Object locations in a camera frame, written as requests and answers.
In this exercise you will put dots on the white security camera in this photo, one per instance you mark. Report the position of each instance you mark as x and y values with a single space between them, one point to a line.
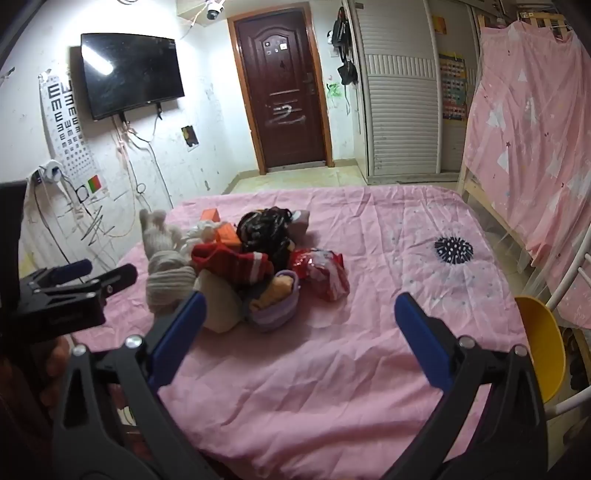
214 11

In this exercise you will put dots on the open wall junction box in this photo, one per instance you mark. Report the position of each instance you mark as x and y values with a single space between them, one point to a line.
189 136

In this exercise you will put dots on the colourful grid poster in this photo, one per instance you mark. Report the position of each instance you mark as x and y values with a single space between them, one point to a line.
454 87

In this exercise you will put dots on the grey pink sock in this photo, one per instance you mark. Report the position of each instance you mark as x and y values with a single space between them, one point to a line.
301 221

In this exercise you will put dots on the person's left hand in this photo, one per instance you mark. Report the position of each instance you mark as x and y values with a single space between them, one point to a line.
54 369

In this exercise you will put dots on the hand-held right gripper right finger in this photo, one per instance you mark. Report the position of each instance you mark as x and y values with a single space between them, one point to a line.
425 341

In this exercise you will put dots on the pink bed sheet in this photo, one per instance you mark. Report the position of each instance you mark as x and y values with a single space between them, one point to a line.
323 369

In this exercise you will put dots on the black bag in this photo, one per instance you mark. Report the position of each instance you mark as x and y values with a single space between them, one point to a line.
341 32
347 73

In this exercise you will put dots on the purple sock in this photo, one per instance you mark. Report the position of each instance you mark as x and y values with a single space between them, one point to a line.
277 318

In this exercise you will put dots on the red plastic packet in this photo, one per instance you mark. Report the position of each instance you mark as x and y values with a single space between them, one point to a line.
323 272

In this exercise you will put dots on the dark brown door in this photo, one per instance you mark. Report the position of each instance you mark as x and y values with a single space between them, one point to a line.
281 92

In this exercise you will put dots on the yellow chair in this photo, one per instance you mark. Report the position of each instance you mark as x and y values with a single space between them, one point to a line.
540 337

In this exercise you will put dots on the cream cloth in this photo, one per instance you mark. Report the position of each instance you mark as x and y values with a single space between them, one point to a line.
221 304

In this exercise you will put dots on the white metal frame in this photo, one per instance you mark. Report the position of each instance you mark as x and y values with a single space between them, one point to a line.
559 284

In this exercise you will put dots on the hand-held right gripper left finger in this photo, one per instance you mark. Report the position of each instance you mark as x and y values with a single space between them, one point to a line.
184 332

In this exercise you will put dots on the white eye chart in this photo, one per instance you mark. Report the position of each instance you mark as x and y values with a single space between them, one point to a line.
69 134

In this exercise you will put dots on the red striped sock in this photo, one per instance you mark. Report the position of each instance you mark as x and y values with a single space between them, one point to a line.
231 265

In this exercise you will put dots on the yellow cloth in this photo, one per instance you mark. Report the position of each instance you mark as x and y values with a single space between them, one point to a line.
272 295

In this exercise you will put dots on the pink printed curtain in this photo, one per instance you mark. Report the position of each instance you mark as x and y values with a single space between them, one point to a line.
521 138

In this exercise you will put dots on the orange paper sticker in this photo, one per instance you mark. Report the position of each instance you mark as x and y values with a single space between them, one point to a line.
439 24

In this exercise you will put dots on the beige knit glove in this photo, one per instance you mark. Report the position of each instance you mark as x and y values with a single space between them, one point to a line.
161 272

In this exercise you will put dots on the white cloth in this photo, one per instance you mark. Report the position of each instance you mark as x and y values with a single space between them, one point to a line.
203 233

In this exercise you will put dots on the orange cardboard box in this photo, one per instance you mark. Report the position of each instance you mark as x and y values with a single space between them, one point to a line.
228 234
210 215

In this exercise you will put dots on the white louvered wardrobe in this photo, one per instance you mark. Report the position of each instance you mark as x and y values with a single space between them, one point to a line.
397 115

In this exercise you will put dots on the black patterned cloth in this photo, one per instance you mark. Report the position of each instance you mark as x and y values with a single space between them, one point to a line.
263 228

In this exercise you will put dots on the black wall television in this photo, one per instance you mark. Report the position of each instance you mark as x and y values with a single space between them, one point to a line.
131 74

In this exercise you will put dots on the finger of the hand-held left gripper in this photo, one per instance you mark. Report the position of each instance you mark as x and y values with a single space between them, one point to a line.
69 271
117 277

